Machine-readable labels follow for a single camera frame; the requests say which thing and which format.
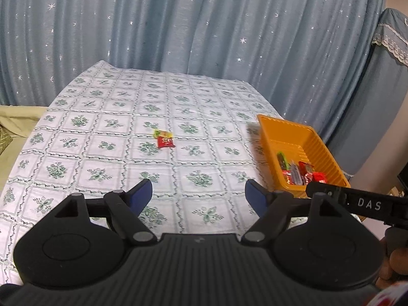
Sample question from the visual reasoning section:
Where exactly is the pale yellow bedding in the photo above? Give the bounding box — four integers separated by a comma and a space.
0, 105, 48, 192

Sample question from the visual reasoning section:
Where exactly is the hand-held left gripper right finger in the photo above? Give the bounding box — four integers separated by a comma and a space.
241, 179, 344, 243

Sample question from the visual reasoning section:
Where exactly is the red white patterned clothing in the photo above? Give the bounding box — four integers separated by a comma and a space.
373, 285, 408, 306

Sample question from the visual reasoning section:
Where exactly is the orange plastic tray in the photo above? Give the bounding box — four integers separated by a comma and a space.
257, 114, 351, 192

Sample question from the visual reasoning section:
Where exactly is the grey striped snack packet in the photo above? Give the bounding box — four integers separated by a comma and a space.
289, 162, 303, 185

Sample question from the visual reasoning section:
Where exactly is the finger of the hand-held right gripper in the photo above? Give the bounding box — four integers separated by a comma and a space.
306, 182, 348, 206

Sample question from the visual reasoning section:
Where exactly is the person's right hand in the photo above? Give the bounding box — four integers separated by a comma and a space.
379, 249, 408, 290

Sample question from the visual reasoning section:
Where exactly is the blue lace-trimmed cover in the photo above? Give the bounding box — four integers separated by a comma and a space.
327, 6, 408, 179

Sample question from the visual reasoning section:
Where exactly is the floral checked tablecloth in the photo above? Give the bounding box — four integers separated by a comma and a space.
0, 60, 361, 286

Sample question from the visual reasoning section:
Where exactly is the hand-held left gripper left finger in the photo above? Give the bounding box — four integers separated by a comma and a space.
56, 178, 158, 246

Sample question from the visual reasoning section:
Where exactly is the green zigzag pillow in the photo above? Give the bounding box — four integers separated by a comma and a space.
0, 126, 13, 157

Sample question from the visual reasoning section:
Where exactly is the blue star-print curtain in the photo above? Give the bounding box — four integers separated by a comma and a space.
0, 0, 388, 134

